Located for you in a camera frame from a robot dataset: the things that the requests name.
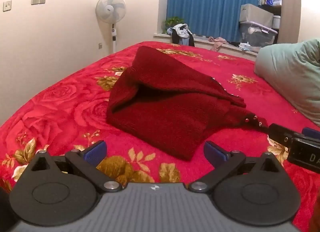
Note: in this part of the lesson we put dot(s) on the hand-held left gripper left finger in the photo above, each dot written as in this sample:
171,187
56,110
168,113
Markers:
96,151

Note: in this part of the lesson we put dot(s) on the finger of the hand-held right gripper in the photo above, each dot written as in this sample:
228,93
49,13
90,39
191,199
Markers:
312,132
282,133

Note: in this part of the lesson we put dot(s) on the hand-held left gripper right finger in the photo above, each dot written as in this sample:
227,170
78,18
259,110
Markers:
215,153

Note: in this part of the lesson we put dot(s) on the dark red knit sweater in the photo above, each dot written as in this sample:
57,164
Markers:
162,101

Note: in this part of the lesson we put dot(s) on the pile of clothes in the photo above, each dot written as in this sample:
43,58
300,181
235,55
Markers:
181,33

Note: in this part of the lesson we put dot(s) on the red floral blanket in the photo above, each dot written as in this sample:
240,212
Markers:
62,111

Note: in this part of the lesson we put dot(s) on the pale green pillow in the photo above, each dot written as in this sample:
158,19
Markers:
292,71

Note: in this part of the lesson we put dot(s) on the white and blue small items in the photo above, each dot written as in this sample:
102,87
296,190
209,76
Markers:
245,46

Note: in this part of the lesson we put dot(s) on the clear plastic storage box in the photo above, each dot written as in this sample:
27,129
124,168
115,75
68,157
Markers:
257,37

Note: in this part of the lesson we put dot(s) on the dark cloth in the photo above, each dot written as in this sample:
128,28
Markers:
234,44

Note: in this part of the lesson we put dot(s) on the pink cloth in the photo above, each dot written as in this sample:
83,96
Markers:
218,43

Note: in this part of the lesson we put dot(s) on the white round container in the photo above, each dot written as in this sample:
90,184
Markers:
276,21

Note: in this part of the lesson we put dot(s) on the white windowsill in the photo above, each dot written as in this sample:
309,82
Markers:
202,40

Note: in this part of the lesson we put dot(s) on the grey box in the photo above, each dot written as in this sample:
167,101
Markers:
255,15

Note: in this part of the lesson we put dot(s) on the wooden shelf unit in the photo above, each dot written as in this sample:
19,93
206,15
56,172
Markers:
290,9

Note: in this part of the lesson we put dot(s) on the green potted plant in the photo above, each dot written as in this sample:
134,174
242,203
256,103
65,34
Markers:
172,21

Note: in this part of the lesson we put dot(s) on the white standing fan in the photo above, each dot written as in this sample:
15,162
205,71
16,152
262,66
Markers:
110,9

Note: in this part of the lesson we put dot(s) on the blue curtain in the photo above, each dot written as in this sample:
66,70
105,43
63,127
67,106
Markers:
212,1

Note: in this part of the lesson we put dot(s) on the single wall switch plate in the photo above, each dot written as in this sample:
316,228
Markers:
7,6

